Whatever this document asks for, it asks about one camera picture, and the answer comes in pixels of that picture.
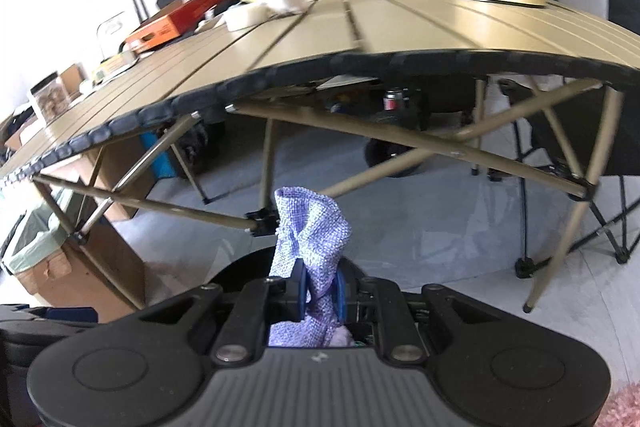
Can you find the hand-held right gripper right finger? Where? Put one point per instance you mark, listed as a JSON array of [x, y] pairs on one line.
[[342, 297]]

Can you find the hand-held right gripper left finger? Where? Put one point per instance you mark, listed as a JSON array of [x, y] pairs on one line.
[[297, 292]]

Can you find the black round bin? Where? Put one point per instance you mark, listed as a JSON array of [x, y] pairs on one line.
[[245, 272]]

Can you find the green plastic liner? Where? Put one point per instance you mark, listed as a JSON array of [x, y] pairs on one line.
[[30, 247]]

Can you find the cardboard box with liner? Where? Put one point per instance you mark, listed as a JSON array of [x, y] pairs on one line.
[[100, 267]]

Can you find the plain cardboard box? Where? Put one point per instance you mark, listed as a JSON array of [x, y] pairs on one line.
[[115, 177]]

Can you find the blue roll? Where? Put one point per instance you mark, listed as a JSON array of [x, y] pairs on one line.
[[157, 157]]

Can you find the red drink can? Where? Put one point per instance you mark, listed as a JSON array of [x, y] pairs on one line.
[[392, 101]]

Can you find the clear snack jar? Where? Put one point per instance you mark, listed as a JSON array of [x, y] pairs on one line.
[[50, 99]]

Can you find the khaki folding table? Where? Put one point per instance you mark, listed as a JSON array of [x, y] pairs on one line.
[[400, 27]]

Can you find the white round sponge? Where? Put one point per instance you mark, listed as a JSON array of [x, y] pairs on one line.
[[245, 17]]

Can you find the small beige box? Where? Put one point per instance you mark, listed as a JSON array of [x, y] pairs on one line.
[[117, 62]]

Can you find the orange cardboard box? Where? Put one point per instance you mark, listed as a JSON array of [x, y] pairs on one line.
[[170, 24]]

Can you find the black folding chair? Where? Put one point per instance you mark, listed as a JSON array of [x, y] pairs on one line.
[[625, 2]]

